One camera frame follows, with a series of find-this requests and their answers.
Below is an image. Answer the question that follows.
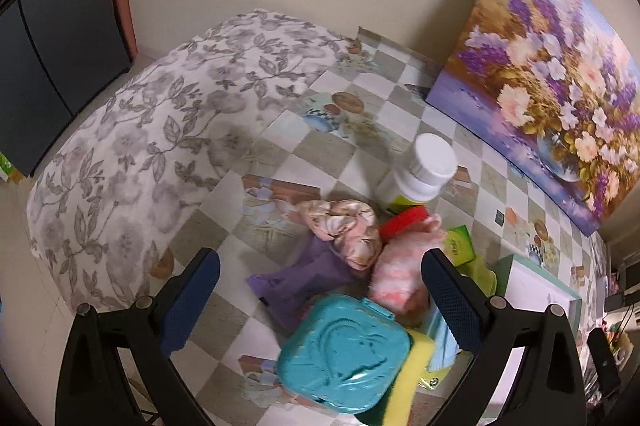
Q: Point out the teal plastic box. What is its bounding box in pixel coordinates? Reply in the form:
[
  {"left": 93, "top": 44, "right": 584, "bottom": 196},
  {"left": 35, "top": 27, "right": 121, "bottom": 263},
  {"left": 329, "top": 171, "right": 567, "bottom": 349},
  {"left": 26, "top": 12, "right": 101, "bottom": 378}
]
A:
[{"left": 276, "top": 293, "right": 413, "bottom": 415}]

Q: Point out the grey leaf print cloth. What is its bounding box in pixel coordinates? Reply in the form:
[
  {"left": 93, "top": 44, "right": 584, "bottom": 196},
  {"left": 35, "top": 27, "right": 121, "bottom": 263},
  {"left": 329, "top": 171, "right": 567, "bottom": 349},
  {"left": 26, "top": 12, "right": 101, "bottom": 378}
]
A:
[{"left": 27, "top": 9, "right": 358, "bottom": 312}]

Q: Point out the green cloth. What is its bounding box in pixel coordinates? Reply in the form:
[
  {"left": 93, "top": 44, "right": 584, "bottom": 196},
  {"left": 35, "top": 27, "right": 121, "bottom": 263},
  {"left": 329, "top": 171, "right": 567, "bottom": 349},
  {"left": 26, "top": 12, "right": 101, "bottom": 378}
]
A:
[{"left": 457, "top": 256, "right": 498, "bottom": 299}]

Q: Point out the yellow sponge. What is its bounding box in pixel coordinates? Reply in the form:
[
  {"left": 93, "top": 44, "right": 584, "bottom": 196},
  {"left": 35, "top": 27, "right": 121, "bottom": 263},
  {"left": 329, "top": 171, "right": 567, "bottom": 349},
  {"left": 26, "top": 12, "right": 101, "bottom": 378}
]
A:
[{"left": 357, "top": 326, "right": 441, "bottom": 426}]

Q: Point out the red tape roll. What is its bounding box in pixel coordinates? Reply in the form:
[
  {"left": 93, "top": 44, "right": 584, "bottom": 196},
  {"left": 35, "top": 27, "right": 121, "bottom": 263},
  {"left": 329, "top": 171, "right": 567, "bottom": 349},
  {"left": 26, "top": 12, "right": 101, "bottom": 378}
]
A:
[{"left": 378, "top": 205, "right": 429, "bottom": 243}]

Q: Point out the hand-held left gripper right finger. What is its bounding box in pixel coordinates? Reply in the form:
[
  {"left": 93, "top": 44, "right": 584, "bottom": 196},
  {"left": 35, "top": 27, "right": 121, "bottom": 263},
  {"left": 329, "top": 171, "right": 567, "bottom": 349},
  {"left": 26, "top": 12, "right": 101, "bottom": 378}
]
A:
[{"left": 421, "top": 248, "right": 587, "bottom": 426}]

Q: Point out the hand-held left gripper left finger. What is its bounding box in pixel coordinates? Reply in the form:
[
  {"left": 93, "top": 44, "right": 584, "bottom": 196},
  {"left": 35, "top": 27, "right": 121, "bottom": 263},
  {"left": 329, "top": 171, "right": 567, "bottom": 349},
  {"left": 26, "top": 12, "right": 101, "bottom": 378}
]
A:
[{"left": 55, "top": 247, "right": 221, "bottom": 426}]

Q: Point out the white tray with teal rim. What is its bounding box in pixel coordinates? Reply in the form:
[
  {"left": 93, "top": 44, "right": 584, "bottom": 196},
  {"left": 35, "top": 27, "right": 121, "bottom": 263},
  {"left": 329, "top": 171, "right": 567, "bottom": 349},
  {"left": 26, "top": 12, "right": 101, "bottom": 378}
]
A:
[{"left": 487, "top": 252, "right": 584, "bottom": 412}]

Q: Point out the checkered printed tablecloth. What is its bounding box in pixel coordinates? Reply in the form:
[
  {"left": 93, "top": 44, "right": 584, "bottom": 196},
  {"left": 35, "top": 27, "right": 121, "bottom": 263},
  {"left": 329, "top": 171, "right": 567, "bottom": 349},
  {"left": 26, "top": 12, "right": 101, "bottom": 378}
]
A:
[{"left": 150, "top": 26, "right": 608, "bottom": 426}]

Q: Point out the purple snack packet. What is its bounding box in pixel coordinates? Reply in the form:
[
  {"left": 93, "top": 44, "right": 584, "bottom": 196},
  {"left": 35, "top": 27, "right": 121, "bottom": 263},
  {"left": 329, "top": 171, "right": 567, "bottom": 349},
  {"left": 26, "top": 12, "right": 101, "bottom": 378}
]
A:
[{"left": 246, "top": 236, "right": 371, "bottom": 332}]

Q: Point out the light blue face mask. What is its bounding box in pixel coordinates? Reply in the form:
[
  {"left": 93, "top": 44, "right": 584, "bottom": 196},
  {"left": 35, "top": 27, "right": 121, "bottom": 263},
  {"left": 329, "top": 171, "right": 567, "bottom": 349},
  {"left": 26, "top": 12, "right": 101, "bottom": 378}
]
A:
[{"left": 427, "top": 306, "right": 463, "bottom": 374}]

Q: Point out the white bottle with green label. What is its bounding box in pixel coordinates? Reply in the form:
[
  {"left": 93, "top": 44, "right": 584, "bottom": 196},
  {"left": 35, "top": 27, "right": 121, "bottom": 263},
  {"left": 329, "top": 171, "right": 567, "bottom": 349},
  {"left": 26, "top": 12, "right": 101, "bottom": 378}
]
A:
[{"left": 375, "top": 132, "right": 457, "bottom": 216}]

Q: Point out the floral canvas painting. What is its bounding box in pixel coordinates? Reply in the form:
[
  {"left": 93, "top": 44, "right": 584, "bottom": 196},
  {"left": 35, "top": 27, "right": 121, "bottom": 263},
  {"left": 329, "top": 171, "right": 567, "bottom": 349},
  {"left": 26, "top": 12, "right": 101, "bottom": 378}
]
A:
[{"left": 425, "top": 0, "right": 640, "bottom": 237}]

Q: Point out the dark cabinet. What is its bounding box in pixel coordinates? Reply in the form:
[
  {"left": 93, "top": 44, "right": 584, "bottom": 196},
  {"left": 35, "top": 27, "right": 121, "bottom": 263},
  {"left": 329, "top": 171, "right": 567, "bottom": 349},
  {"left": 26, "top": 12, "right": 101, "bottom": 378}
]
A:
[{"left": 0, "top": 0, "right": 133, "bottom": 179}]

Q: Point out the pink fluffy cloth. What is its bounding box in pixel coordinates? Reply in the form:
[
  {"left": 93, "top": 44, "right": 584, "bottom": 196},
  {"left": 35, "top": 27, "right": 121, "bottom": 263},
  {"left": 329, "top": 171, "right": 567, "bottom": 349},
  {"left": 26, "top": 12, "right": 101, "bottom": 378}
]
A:
[{"left": 367, "top": 213, "right": 447, "bottom": 309}]

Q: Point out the beige floral scrunchie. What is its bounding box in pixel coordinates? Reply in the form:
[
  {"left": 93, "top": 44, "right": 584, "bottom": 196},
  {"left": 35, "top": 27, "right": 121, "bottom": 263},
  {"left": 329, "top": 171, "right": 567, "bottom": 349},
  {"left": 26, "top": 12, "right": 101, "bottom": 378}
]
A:
[{"left": 298, "top": 199, "right": 383, "bottom": 270}]

